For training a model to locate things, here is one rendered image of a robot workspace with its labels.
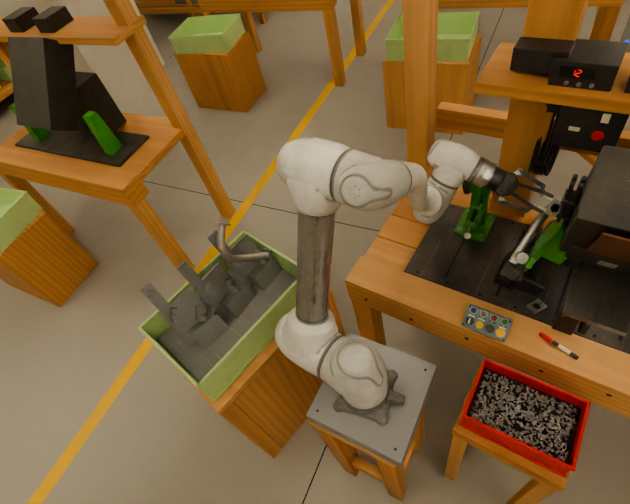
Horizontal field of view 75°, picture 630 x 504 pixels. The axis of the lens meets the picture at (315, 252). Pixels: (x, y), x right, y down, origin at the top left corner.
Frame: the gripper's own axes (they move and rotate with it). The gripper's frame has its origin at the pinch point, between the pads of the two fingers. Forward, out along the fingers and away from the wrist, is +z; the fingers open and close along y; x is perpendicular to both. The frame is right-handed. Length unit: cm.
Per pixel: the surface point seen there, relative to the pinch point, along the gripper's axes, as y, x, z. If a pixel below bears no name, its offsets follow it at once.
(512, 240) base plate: -17.9, 30.2, 4.4
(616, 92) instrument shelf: 33.8, -10.0, -4.3
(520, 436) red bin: -64, -26, 24
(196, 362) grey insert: -113, -15, -83
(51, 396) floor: -240, 37, -182
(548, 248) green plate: -11.8, -5.3, 6.0
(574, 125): 23.4, -2.5, -7.1
